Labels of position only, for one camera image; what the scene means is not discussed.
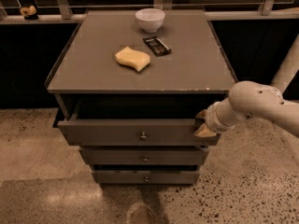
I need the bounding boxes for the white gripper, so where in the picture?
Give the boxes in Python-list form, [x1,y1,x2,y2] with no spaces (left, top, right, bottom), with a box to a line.
[193,102,235,138]

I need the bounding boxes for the grey top drawer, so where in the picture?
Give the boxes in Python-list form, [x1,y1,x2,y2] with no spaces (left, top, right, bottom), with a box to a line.
[58,107,220,147]

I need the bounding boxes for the grey drawer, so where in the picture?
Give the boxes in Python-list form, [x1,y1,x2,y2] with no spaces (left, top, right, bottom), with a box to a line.
[93,170,200,185]
[79,147,208,165]
[58,107,220,147]

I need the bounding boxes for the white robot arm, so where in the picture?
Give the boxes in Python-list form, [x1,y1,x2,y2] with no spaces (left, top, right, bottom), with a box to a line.
[193,41,299,137]

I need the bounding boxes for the grey drawer cabinet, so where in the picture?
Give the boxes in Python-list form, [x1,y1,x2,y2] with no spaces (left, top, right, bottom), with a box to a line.
[47,10,235,172]

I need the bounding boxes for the grey bottom drawer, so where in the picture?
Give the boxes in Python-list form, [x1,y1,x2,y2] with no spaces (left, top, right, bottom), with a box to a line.
[93,170,200,185]

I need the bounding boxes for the grey middle drawer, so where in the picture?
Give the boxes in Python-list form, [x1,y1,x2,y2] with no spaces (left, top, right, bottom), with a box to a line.
[79,147,208,165]

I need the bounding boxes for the yellow sponge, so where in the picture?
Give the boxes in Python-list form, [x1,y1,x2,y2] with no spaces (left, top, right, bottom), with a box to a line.
[115,47,150,72]

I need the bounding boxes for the black snack bar wrapper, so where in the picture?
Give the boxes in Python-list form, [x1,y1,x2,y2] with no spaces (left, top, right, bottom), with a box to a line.
[143,36,171,57]

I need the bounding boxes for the white ceramic bowl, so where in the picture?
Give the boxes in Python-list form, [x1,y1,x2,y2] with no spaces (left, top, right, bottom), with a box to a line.
[135,8,165,33]

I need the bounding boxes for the yellow object on black base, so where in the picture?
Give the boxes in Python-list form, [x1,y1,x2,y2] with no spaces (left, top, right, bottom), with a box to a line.
[20,6,38,20]

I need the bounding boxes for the metal window railing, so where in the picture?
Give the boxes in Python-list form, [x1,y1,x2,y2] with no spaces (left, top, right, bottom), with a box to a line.
[0,0,299,23]

